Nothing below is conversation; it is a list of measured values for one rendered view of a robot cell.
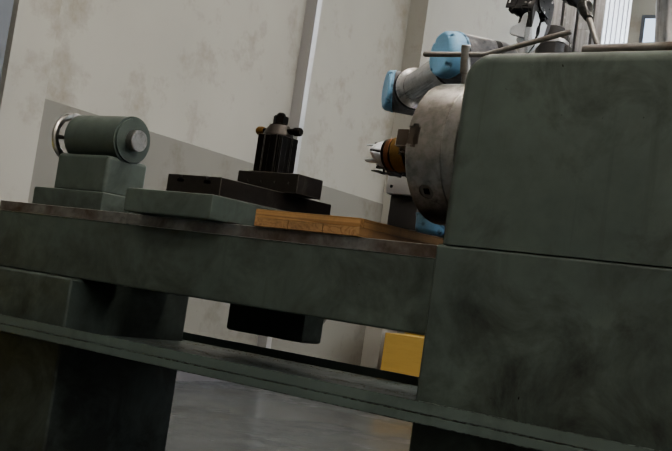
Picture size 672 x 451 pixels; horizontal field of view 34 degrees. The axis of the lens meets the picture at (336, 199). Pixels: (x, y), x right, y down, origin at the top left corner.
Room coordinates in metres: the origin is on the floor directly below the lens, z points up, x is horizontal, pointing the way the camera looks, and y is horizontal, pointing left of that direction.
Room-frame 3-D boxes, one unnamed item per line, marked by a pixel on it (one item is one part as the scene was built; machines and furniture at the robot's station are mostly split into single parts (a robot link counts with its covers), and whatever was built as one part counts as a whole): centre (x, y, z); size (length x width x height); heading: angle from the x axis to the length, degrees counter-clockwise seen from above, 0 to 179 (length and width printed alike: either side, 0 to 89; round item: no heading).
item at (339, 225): (2.60, -0.05, 0.88); 0.36 x 0.30 x 0.04; 142
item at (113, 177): (3.17, 0.68, 1.01); 0.30 x 0.20 x 0.29; 52
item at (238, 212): (2.87, 0.24, 0.89); 0.53 x 0.30 x 0.06; 142
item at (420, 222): (2.79, -0.26, 0.97); 0.11 x 0.08 x 0.11; 105
